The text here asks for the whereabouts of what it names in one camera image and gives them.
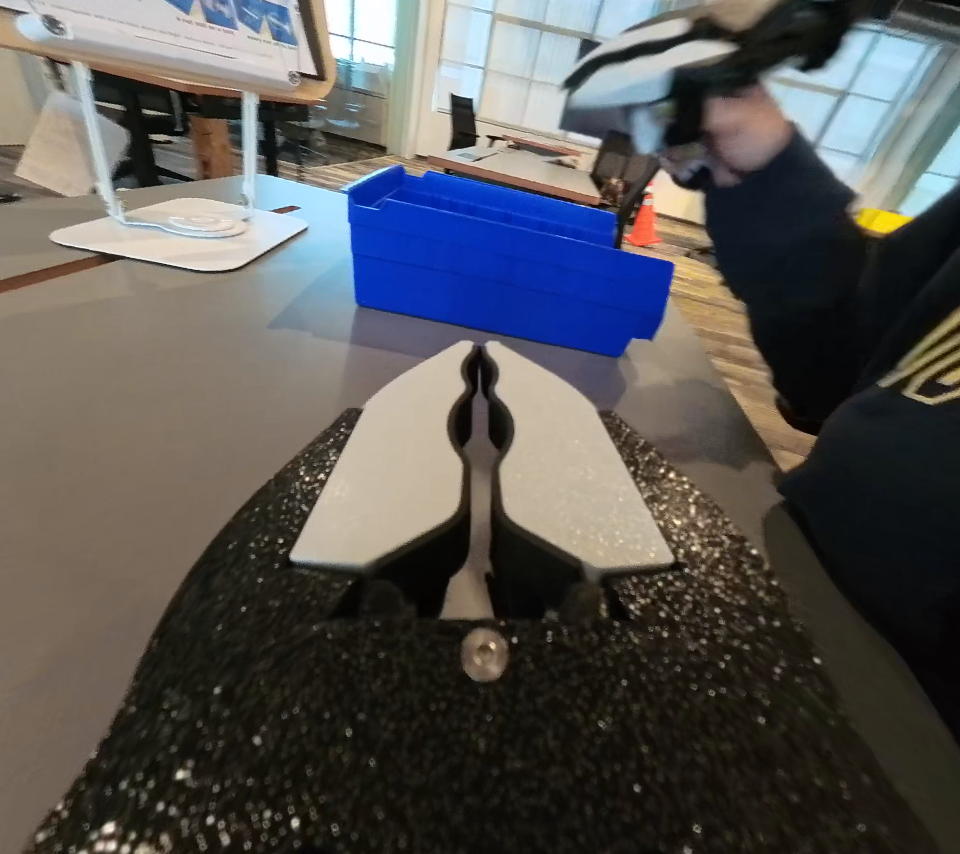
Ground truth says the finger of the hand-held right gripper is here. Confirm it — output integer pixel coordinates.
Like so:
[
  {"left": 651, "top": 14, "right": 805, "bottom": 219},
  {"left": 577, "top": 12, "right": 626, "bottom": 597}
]
[
  {"left": 571, "top": 0, "right": 785, "bottom": 82},
  {"left": 561, "top": 36, "right": 751, "bottom": 150}
]

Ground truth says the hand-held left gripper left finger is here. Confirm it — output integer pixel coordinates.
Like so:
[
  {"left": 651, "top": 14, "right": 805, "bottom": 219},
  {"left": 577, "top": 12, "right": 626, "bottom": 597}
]
[{"left": 287, "top": 340, "right": 485, "bottom": 579}]

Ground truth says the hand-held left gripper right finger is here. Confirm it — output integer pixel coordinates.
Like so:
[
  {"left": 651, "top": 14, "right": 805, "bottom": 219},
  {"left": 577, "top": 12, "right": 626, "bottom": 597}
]
[{"left": 483, "top": 340, "right": 678, "bottom": 581}]

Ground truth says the blue plastic bin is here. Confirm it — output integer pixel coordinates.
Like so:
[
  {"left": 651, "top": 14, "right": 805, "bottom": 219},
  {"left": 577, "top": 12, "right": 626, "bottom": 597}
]
[{"left": 346, "top": 165, "right": 676, "bottom": 358}]

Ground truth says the person's right hand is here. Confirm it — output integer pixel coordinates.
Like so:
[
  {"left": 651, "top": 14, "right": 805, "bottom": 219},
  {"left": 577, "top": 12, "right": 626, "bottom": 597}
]
[{"left": 667, "top": 81, "right": 796, "bottom": 189}]

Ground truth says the grey desk wooden edge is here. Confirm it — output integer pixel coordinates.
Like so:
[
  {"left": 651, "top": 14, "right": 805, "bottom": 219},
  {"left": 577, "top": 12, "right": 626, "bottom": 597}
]
[{"left": 426, "top": 145, "right": 610, "bottom": 207}]

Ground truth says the orange traffic cone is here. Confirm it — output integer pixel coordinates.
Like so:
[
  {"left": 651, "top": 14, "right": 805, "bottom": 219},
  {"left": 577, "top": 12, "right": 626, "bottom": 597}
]
[{"left": 624, "top": 181, "right": 664, "bottom": 248}]

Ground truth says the yellow bin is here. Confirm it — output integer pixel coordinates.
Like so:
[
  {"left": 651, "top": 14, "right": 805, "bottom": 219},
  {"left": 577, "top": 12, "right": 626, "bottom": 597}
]
[{"left": 855, "top": 207, "right": 915, "bottom": 236}]

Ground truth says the white poster stand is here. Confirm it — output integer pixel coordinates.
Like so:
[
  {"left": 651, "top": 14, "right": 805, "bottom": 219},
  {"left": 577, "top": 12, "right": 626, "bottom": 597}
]
[{"left": 13, "top": 10, "right": 322, "bottom": 273}]

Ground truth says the person's dark printed sweatshirt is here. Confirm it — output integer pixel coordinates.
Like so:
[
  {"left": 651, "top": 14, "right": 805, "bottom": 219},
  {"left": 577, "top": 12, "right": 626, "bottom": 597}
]
[{"left": 776, "top": 190, "right": 960, "bottom": 720}]

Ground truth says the white paper sheet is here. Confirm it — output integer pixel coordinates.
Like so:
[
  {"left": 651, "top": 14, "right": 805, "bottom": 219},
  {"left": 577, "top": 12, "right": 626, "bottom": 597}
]
[{"left": 33, "top": 90, "right": 129, "bottom": 196}]

